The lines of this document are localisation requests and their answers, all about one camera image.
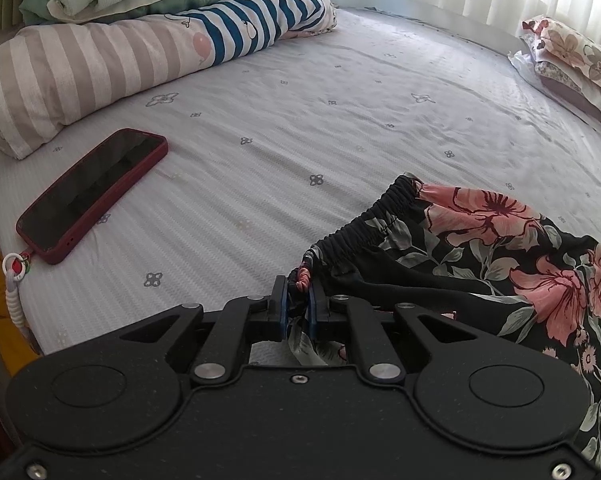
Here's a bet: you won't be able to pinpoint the black floral pants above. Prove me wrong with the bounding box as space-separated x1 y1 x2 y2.
287 176 601 468

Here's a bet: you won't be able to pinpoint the white floral bed sheet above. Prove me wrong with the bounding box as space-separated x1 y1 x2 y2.
0 11 601 353

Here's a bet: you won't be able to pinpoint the red case smartphone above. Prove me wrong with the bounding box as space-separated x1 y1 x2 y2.
16 128 168 264

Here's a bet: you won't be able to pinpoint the white lower pillow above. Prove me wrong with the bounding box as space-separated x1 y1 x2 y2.
508 51 601 130

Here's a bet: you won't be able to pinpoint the striped bolster pillow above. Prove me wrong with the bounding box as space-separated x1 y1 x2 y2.
0 0 337 160

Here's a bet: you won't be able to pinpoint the floral top pillow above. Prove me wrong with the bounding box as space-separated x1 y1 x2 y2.
521 15 601 89

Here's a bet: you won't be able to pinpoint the white phone strap charm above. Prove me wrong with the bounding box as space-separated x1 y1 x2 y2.
1 252 29 336

